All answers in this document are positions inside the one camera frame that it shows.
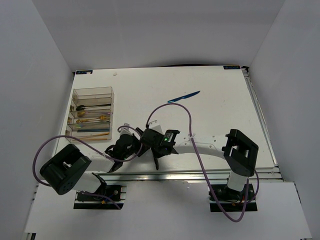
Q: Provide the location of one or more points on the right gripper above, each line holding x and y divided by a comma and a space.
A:
156, 154

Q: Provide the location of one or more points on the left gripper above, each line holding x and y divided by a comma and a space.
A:
136, 140

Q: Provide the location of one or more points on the gold fork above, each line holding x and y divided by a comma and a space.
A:
101, 118

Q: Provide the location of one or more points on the iridescent rainbow fork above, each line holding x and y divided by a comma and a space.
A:
93, 130

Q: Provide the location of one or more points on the blue knife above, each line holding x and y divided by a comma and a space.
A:
183, 97

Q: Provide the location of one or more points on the black spoon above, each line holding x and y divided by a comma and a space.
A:
83, 107

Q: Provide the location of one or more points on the black knife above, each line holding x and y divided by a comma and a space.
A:
156, 160

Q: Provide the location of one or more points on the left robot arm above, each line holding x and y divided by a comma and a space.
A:
70, 169

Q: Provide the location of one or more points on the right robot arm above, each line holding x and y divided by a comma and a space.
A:
239, 151

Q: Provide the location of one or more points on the clear compartment organizer tray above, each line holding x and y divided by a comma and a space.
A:
90, 96

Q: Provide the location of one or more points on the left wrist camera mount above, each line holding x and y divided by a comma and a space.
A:
125, 129

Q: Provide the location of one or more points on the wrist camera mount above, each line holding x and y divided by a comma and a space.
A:
125, 129
154, 125

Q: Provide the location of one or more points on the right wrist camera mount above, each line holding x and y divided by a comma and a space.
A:
154, 125

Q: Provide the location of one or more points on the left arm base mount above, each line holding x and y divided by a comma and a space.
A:
109, 197

